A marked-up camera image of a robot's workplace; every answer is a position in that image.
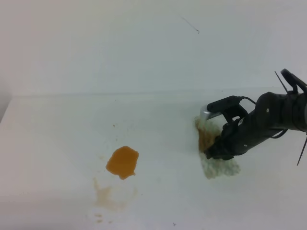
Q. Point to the orange-brown coffee puddle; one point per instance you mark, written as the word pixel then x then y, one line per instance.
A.
pixel 123 162

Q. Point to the green woven rag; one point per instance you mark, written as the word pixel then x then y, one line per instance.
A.
pixel 207 132

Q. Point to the faint dried coffee smear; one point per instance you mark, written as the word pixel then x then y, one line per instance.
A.
pixel 111 200

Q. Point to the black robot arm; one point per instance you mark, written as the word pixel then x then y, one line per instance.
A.
pixel 298 116

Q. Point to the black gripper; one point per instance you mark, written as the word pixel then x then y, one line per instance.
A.
pixel 266 121

